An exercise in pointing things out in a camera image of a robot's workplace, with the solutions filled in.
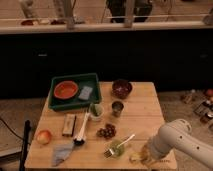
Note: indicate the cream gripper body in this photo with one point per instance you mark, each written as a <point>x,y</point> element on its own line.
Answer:
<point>148,155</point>

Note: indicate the wooden block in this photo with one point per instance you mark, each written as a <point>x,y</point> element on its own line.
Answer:
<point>69,125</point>

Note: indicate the small metal cup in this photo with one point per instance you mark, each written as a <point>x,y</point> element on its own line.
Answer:
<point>117,108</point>

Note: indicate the grey blue cloth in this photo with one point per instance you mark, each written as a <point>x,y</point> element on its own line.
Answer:
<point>61,153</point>

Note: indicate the yellow banana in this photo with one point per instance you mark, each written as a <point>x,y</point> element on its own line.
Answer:
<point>135,158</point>

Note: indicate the orange bowl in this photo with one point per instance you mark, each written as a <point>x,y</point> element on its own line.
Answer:
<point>65,90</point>

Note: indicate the small green plate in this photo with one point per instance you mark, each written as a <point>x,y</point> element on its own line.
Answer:
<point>118,150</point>

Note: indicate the green plastic tray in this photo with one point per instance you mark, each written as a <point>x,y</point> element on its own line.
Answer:
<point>88,79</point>

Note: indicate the purple bowl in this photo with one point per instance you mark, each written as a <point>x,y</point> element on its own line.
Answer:
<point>121,88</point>

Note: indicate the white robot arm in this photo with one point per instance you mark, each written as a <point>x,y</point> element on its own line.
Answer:
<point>176,135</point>

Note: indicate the white handled dish brush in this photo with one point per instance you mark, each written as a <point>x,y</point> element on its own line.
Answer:
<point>79,139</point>

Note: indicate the grey sponge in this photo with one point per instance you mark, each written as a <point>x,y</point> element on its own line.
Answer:
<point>85,93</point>

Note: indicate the red apple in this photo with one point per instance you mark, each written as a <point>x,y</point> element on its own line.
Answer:
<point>44,137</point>

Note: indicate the bunch of red grapes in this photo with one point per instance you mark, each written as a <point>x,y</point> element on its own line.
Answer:
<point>107,132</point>

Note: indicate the black stand post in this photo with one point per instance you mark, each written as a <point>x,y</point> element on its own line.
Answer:
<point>25,143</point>

